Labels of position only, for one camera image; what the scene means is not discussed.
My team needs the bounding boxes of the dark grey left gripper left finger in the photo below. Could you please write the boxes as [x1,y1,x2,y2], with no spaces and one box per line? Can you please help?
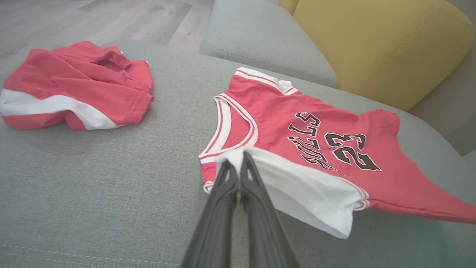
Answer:
[181,160,239,268]

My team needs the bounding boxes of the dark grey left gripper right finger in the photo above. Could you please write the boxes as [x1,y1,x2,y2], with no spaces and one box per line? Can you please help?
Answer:
[239,151,300,268]

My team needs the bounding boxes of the red basketball jersey number 23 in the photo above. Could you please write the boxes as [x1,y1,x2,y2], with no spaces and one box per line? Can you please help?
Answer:
[198,67,476,239]

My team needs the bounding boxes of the red shorts with white stripe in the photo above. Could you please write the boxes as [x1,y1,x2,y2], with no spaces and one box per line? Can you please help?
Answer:
[0,40,154,131]

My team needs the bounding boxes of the large grey sofa seat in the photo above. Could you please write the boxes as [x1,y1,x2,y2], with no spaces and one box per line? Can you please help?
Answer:
[0,39,476,268]

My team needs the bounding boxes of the long grey sofa seat cushion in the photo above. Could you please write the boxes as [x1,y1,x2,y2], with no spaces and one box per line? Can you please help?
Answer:
[199,0,338,89]

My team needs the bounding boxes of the large yellow sofa back cushion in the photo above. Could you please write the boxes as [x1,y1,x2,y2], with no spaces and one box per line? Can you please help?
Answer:
[293,0,476,111]

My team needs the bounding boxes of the small yellow sofa back cushion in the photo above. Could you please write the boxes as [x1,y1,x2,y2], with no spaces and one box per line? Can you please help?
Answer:
[278,0,300,15]

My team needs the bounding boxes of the grey sofa back panel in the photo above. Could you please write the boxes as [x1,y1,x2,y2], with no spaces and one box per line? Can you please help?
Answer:
[408,48,476,157]

